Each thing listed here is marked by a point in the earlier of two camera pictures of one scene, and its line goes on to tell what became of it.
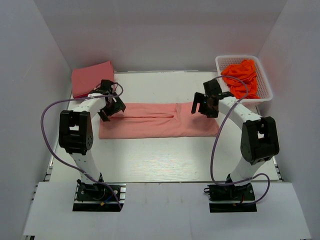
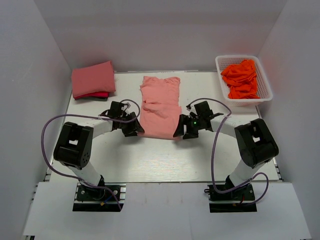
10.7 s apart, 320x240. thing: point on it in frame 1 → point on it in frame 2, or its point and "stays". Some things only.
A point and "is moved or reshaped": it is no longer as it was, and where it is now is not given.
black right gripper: x=198 y=99 → x=180 y=130
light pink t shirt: x=154 y=120 is moved or reshaped
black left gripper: x=118 y=105 → x=135 y=125
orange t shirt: x=245 y=71 stays
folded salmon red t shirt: x=84 y=80 stays
